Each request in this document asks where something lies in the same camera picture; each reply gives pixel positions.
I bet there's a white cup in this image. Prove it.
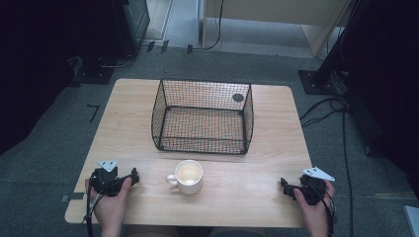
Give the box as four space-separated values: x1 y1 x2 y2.
165 159 205 196

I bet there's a black metal stand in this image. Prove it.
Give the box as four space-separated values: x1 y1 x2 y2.
297 0 365 97

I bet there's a left hand-held gripper cable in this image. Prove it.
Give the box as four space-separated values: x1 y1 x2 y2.
81 184 107 237

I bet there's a light wooden furniture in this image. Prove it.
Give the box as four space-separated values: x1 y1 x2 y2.
201 0 358 59

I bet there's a right hand-held gripper cable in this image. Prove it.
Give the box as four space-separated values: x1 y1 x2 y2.
310 183 338 237

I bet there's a black looped floor cable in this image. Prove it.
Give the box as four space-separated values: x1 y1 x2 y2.
298 94 348 128

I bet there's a black stand base plate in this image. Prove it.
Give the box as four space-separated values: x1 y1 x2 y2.
69 54 117 88

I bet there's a black hanging cable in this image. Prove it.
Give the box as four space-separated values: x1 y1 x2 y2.
203 0 225 51

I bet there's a dark curtain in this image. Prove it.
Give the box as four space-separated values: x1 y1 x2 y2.
342 0 419 198
0 0 127 156

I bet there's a person's left hand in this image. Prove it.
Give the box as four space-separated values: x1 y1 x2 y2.
84 177 133 232

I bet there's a hand-held gripper cable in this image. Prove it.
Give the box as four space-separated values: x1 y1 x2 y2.
81 184 107 237
310 183 338 237

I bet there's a grey and black tape strip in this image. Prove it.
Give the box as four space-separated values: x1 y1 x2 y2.
60 192 86 202

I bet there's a black cable by stand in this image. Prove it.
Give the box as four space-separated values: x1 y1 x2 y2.
99 53 136 69

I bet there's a black cabinet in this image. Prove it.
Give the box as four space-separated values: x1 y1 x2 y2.
112 0 151 57

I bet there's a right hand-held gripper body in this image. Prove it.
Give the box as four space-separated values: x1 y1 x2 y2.
290 166 336 206

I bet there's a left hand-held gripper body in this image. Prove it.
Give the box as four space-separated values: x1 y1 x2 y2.
88 160 131 198

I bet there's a person's right hand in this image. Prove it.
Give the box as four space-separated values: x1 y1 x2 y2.
293 181 337 229

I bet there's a long black floor cable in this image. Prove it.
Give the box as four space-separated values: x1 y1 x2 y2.
341 107 355 237

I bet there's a black wire mesh basket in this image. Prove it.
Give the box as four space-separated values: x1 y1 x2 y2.
150 78 255 155

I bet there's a white flat object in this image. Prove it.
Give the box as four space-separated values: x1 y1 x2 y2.
403 204 419 237

